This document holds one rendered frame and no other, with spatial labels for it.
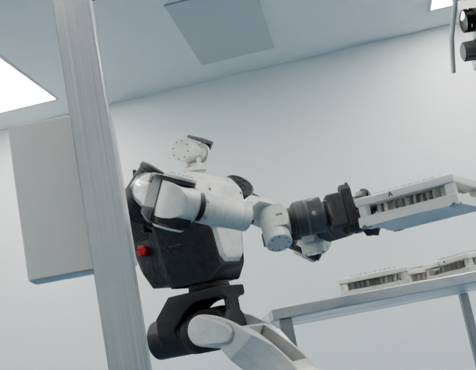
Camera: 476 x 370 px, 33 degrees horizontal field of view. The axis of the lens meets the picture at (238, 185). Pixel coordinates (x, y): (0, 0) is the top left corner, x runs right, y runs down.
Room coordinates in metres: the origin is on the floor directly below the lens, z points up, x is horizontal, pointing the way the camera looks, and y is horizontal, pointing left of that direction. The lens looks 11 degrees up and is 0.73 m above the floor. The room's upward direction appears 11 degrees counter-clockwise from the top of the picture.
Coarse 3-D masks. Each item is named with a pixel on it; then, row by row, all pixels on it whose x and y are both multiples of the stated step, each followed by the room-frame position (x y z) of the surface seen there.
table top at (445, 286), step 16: (384, 288) 2.62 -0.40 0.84; (400, 288) 2.62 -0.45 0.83; (416, 288) 2.62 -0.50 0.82; (432, 288) 2.62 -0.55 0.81; (448, 288) 2.73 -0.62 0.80; (464, 288) 3.14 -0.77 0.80; (304, 304) 2.60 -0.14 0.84; (320, 304) 2.60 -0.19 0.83; (336, 304) 2.60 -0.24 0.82; (352, 304) 2.61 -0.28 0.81; (368, 304) 2.82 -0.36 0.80; (384, 304) 3.26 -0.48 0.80; (400, 304) 3.87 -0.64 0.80; (272, 320) 2.65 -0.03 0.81; (304, 320) 3.40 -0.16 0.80; (320, 320) 4.06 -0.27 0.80
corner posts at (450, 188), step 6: (444, 186) 1.82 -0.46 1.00; (450, 186) 1.81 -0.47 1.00; (456, 186) 1.82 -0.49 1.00; (450, 192) 1.82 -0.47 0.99; (456, 192) 1.82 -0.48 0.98; (474, 192) 2.00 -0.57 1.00; (360, 210) 1.92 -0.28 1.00; (366, 210) 1.92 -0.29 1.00; (360, 216) 1.93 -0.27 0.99; (366, 216) 1.92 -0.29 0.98
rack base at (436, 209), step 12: (420, 204) 1.85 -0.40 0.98; (432, 204) 1.84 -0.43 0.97; (444, 204) 1.82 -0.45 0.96; (468, 204) 1.87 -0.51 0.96; (372, 216) 1.91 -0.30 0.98; (384, 216) 1.89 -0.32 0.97; (396, 216) 1.88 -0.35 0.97; (408, 216) 1.87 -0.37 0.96; (420, 216) 1.91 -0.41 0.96; (432, 216) 1.96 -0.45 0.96; (444, 216) 2.01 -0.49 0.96; (456, 216) 2.05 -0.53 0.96; (372, 228) 1.98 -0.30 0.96; (396, 228) 2.08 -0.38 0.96
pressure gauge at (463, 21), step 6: (462, 12) 1.22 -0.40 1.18; (468, 12) 1.21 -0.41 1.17; (474, 12) 1.21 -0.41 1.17; (462, 18) 1.23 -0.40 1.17; (468, 18) 1.21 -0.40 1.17; (474, 18) 1.21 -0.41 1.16; (462, 24) 1.24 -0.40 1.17; (468, 24) 1.21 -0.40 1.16; (474, 24) 1.21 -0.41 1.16; (462, 30) 1.24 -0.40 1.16; (468, 30) 1.22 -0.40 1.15; (474, 30) 1.23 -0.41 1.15
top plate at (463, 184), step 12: (432, 180) 1.83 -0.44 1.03; (444, 180) 1.82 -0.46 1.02; (456, 180) 1.82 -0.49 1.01; (468, 180) 1.92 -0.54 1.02; (384, 192) 1.89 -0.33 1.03; (396, 192) 1.87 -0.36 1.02; (408, 192) 1.86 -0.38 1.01; (420, 192) 1.88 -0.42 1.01; (468, 192) 2.03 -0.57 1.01; (360, 204) 1.92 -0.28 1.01; (372, 204) 1.92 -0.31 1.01
